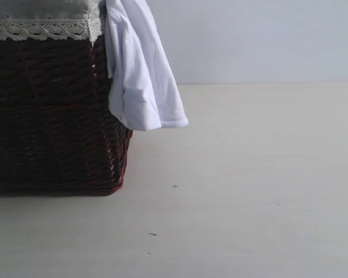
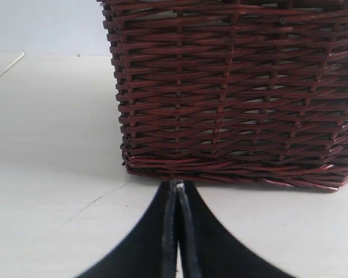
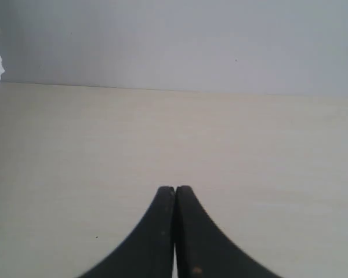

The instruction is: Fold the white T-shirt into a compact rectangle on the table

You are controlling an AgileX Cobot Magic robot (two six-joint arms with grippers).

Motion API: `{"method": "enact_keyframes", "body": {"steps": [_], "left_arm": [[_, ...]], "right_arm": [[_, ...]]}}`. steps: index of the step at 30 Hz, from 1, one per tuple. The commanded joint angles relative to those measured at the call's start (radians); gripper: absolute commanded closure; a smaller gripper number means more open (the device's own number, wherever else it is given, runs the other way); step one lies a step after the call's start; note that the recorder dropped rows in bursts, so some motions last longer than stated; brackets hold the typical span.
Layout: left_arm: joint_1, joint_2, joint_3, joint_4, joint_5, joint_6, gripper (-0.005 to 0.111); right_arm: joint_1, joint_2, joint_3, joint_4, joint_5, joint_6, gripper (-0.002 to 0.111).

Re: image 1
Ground dark brown wicker basket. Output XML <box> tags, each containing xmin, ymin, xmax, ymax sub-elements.
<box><xmin>0</xmin><ymin>36</ymin><xmax>132</xmax><ymax>196</ymax></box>

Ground white t-shirt red print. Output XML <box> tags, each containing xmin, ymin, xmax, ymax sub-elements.
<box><xmin>104</xmin><ymin>1</ymin><xmax>189</xmax><ymax>131</ymax></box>

